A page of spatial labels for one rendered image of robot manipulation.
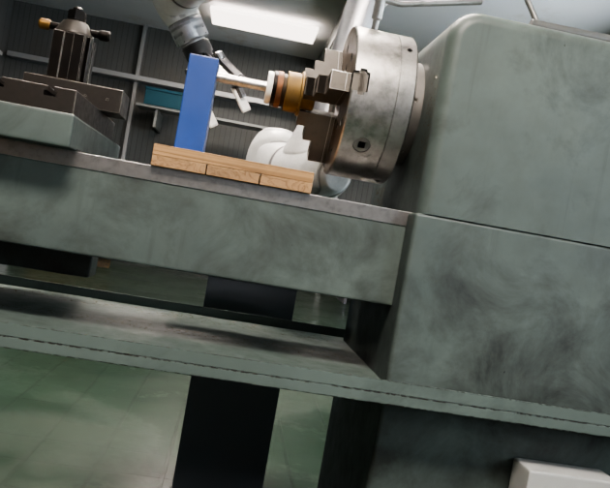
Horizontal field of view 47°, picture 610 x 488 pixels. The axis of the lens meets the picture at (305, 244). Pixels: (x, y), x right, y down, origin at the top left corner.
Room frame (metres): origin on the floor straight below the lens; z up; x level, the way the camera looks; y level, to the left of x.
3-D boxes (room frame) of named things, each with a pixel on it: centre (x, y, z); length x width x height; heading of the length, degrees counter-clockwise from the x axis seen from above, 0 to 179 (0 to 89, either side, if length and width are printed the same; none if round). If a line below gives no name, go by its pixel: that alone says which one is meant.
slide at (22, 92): (1.45, 0.56, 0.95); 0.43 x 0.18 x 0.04; 7
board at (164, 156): (1.48, 0.18, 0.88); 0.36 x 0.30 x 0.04; 7
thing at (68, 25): (1.52, 0.57, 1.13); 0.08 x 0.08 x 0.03
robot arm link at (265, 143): (2.06, 0.13, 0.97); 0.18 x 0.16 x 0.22; 36
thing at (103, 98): (1.52, 0.54, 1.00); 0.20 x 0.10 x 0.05; 97
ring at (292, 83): (1.49, 0.08, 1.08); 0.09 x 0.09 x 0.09; 7
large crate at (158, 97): (8.84, 2.01, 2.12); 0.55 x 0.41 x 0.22; 96
